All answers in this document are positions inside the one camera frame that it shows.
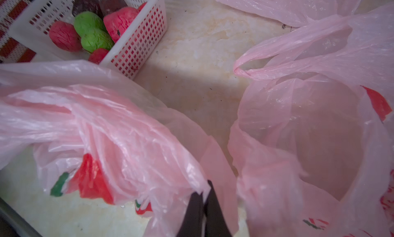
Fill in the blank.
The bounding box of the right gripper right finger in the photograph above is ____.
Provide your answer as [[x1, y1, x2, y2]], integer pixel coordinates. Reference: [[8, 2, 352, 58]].
[[204, 180, 232, 237]]

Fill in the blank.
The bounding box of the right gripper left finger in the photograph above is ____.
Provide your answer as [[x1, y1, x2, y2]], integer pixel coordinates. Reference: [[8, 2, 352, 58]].
[[176, 192, 204, 237]]

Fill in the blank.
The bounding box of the pink plastic bag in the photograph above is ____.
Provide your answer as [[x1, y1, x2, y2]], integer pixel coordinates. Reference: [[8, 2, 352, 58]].
[[215, 0, 362, 27], [1, 60, 239, 237], [228, 3, 394, 237]]

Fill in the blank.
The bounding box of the green apple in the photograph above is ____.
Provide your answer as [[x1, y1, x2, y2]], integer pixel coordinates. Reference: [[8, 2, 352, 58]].
[[81, 29, 115, 53], [73, 11, 106, 37]]

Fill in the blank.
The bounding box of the pink red apple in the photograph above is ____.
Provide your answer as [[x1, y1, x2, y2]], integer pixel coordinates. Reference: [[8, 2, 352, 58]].
[[103, 7, 139, 43], [137, 2, 147, 12], [49, 21, 83, 52]]

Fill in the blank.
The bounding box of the dark red apple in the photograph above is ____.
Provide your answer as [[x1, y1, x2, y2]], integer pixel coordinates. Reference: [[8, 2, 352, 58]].
[[99, 0, 127, 16], [72, 0, 104, 19]]

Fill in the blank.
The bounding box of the white plastic basket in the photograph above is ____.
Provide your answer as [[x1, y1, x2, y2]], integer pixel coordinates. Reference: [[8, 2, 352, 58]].
[[9, 0, 167, 79]]

